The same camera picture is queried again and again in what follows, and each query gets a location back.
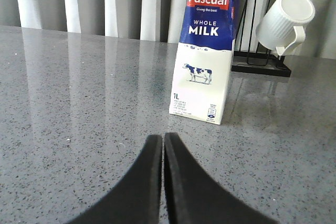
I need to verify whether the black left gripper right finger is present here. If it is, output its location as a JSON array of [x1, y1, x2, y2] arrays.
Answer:
[[164, 133, 276, 223]]

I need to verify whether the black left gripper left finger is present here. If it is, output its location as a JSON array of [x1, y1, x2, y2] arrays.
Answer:
[[70, 135, 162, 223]]

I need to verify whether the blue white milk carton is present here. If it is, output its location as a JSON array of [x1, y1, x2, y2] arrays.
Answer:
[[169, 0, 240, 125]]

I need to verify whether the white ribbed mug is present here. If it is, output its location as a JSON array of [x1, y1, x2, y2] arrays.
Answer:
[[256, 0, 316, 56]]

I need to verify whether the black wire mug rack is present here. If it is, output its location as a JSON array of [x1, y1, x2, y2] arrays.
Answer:
[[232, 0, 291, 77]]

